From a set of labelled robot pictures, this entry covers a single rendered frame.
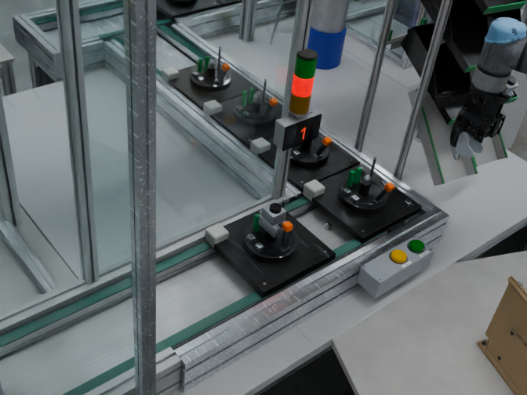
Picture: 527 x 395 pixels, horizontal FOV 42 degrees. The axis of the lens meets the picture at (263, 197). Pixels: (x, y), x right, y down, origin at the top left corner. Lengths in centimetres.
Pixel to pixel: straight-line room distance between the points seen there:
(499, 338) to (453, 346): 12
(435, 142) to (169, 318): 93
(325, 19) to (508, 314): 142
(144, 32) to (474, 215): 149
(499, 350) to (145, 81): 114
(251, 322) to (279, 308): 8
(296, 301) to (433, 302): 41
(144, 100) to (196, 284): 84
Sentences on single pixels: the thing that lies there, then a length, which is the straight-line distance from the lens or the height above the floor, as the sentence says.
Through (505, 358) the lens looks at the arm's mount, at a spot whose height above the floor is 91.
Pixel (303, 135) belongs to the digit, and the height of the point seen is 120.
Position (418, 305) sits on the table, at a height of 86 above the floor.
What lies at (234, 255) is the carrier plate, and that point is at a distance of 172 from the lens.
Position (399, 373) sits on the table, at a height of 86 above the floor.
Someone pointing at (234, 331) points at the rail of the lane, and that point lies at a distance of 157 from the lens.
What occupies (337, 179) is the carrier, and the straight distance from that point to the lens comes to 200.
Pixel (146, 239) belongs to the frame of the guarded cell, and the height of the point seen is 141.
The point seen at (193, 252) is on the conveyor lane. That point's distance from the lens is 175.
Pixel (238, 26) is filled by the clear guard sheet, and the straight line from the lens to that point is 151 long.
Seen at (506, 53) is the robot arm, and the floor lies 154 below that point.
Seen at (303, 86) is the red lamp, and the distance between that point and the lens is 167.
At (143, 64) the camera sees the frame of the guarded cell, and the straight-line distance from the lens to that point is 92.
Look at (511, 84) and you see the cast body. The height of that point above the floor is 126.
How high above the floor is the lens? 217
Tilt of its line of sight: 39 degrees down
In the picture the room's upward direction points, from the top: 7 degrees clockwise
